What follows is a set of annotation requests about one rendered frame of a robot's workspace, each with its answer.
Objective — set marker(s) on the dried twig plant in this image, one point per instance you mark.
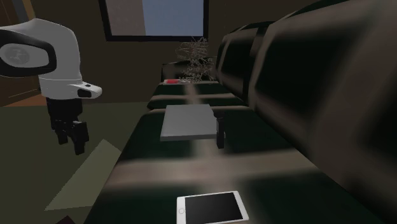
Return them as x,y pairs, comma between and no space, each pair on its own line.
195,60

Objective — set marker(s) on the white tablet with black screen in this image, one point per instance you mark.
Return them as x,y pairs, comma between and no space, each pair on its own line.
212,208

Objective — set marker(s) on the black-framed window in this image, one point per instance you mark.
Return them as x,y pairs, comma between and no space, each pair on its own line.
155,18

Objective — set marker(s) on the small red flat object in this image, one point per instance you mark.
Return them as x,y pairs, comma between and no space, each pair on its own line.
171,81

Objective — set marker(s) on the dark sofa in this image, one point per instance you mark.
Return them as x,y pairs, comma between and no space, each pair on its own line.
310,93

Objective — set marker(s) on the grey flat book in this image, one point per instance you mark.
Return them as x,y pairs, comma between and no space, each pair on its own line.
187,121

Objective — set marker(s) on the dark green rug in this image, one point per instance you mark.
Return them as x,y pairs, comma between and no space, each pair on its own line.
28,145

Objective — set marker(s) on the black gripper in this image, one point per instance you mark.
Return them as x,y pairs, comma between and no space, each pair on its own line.
63,108

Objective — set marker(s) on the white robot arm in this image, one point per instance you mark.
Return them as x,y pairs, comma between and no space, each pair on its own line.
59,52

